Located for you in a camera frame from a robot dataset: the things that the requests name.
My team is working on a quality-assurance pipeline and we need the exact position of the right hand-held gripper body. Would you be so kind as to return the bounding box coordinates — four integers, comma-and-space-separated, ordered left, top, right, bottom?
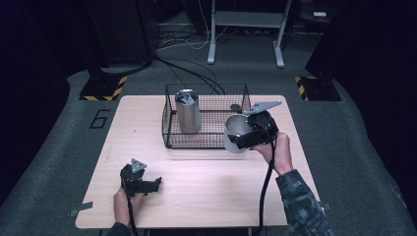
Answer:
236, 100, 283, 150

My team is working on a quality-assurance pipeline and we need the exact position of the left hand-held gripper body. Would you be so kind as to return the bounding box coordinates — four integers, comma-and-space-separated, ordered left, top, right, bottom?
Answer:
119, 157, 149, 199

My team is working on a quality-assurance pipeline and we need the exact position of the short steel cup with handle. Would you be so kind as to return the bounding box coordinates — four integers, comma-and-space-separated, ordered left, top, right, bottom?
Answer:
222, 113, 254, 154

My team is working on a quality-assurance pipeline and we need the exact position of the black wire basket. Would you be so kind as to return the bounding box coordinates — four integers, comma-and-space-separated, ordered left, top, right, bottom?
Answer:
161, 83, 253, 150

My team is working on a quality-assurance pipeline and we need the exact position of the tall steel tumbler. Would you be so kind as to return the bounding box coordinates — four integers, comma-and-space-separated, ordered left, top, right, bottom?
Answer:
174, 88, 202, 135

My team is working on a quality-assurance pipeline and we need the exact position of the person's left hand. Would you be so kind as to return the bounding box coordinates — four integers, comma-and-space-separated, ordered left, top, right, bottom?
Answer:
112, 188, 146, 228

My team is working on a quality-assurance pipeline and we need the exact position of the person's right hand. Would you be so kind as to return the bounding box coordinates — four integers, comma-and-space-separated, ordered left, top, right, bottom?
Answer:
250, 131, 294, 177

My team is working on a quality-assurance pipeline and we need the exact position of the black base with yellow stripes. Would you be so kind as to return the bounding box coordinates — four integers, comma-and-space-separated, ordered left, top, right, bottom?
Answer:
79, 67, 129, 102
293, 75, 343, 102

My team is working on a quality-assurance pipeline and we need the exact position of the dark curtain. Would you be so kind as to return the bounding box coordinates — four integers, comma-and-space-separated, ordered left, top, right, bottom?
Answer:
0, 0, 87, 205
304, 0, 417, 219

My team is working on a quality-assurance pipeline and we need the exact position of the black cabinet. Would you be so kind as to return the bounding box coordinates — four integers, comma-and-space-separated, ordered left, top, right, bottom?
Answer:
86, 0, 155, 68

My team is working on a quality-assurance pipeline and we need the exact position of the left hand-held gripper cable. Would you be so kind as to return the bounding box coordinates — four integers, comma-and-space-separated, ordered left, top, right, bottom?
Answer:
125, 183, 141, 236

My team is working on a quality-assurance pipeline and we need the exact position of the hand-held gripper cable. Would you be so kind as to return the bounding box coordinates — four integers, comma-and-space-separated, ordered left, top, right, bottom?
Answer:
125, 183, 141, 236
258, 139, 277, 236

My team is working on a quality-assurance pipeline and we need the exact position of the right hand-held gripper cable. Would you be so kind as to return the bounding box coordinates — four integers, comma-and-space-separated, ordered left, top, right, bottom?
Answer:
258, 139, 277, 236

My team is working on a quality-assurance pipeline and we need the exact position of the black floor cable bundle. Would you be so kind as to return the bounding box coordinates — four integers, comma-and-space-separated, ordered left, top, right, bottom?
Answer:
152, 53, 227, 96

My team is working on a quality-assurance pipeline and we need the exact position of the white metal stand frame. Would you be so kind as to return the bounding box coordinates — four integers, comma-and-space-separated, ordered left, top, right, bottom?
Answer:
207, 0, 293, 70

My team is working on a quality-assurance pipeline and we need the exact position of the white floor cable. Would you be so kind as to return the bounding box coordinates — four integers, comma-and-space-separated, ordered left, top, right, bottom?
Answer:
156, 0, 230, 52

